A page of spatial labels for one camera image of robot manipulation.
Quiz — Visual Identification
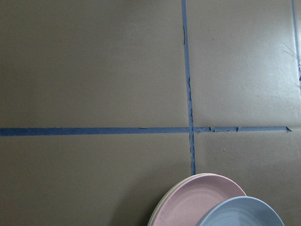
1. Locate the pink plate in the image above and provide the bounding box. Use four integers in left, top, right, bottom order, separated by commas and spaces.
151, 175, 247, 226

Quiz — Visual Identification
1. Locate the blue plate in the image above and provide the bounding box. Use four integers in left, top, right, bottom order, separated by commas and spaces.
197, 196, 284, 226

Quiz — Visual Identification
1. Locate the cream plate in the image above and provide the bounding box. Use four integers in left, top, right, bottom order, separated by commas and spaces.
147, 173, 222, 226

